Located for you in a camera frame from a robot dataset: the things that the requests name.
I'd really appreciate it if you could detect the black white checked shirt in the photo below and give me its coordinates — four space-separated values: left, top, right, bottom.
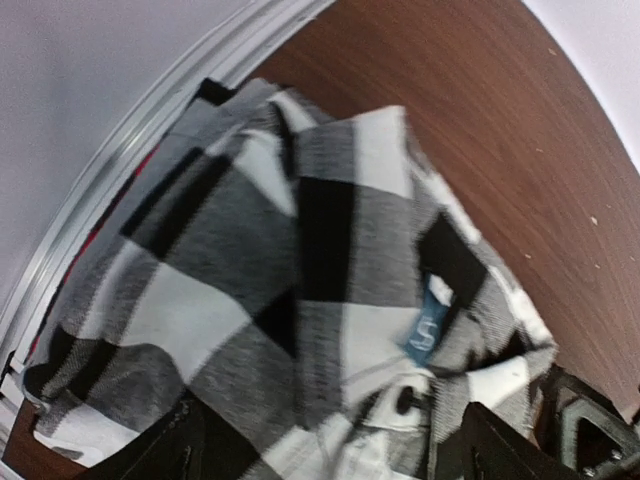
22 79 556 479

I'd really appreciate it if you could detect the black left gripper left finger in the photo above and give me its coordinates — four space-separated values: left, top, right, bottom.
84 397 259 479

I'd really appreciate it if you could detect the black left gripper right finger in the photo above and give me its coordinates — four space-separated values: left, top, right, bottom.
424 399 580 479

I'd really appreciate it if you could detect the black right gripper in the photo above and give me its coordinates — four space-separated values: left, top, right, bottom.
534 367 639 475

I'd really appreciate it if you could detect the left aluminium frame post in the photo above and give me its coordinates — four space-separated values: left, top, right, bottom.
0 0 336 351

